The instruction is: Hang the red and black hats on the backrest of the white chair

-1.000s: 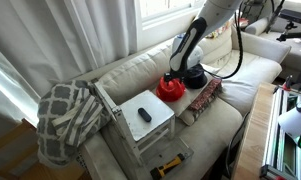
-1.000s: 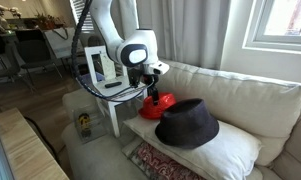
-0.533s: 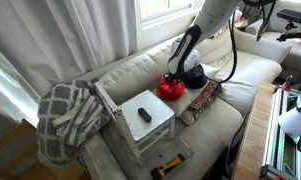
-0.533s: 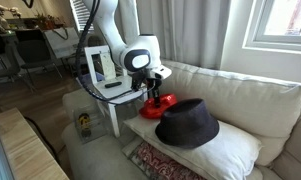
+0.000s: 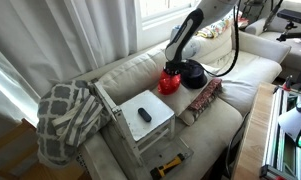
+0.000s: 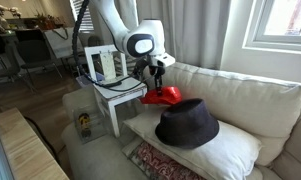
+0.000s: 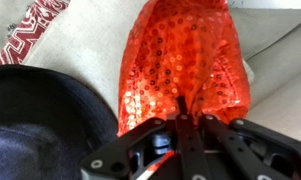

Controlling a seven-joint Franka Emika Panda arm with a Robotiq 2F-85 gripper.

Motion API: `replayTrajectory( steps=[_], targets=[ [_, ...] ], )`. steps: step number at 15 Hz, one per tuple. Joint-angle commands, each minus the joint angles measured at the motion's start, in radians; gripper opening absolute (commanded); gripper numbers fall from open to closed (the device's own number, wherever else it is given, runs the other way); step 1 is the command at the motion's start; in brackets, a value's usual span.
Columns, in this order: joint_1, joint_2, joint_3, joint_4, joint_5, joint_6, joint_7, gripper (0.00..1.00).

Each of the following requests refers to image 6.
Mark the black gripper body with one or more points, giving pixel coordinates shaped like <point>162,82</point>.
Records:
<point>157,70</point>

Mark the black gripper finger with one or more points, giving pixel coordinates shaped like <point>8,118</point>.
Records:
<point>159,86</point>

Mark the red tape roll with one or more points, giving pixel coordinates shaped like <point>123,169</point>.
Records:
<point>170,95</point>

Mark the black felt hat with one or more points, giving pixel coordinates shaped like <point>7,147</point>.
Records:
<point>186,123</point>

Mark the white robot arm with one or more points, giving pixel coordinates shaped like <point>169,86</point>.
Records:
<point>141,41</point>

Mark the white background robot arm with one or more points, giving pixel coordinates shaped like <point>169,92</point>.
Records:
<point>0,8</point>

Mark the small white wooden chair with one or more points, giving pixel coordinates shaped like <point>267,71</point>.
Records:
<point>123,95</point>

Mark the grey white patterned blanket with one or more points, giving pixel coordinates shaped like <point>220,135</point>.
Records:
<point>130,66</point>

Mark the white curtain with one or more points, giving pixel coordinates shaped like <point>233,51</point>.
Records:
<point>190,30</point>

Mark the clear plastic box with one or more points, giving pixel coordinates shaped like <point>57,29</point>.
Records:
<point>97,126</point>

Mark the blue plastic bin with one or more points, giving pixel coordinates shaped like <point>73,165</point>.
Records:
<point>83,81</point>

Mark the red patterned cushion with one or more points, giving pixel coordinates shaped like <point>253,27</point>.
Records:
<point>156,165</point>

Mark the beige fabric sofa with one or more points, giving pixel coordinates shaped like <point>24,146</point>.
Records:
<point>240,96</point>

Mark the white window blinds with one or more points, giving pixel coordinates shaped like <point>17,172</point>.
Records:
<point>87,21</point>

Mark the white beige pillow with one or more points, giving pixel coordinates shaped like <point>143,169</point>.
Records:
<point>230,153</point>

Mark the white tote bag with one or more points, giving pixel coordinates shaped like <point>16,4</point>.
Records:
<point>63,43</point>

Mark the potted plant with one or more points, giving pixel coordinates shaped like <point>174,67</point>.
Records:
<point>46,21</point>

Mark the light wooden table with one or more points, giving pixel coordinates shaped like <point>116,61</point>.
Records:
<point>23,146</point>

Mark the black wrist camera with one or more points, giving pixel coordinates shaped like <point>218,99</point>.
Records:
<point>140,68</point>

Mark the white window frame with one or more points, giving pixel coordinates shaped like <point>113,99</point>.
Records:
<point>256,43</point>

